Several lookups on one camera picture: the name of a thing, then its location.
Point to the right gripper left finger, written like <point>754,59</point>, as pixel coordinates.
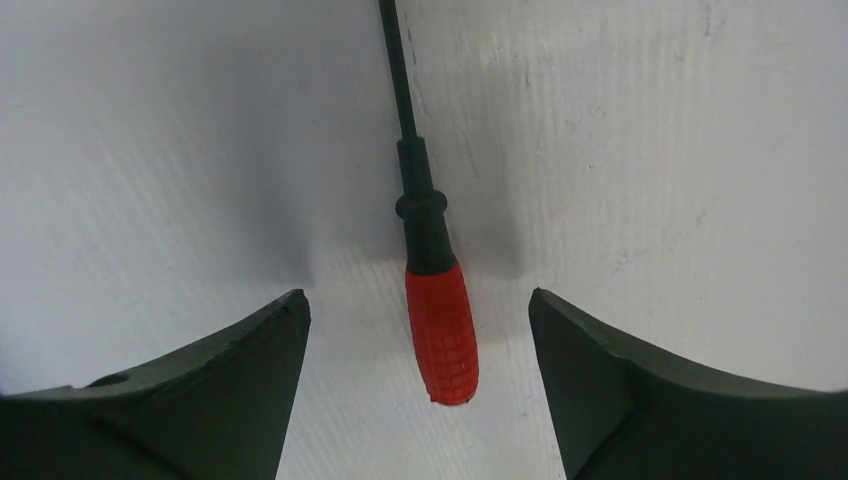
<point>217,408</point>

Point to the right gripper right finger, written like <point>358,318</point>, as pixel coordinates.
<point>623,408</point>

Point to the red-handled black screwdriver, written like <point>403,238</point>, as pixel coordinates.
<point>439,311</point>

